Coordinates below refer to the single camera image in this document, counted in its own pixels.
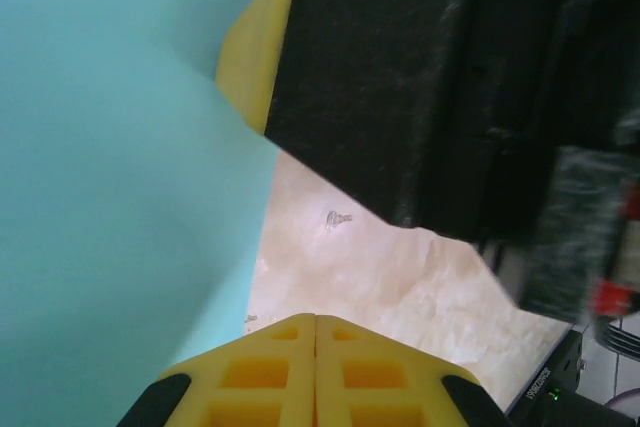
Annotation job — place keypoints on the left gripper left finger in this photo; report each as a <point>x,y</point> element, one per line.
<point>260,347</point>

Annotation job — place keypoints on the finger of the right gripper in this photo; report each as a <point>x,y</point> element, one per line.
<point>370,72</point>

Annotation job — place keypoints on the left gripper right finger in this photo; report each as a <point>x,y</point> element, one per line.
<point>375,347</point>

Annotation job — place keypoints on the light blue cloth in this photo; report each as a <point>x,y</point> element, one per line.
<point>100,147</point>

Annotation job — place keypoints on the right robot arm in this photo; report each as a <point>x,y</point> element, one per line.
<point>590,414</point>

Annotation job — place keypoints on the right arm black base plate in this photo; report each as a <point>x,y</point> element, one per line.
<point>565,372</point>

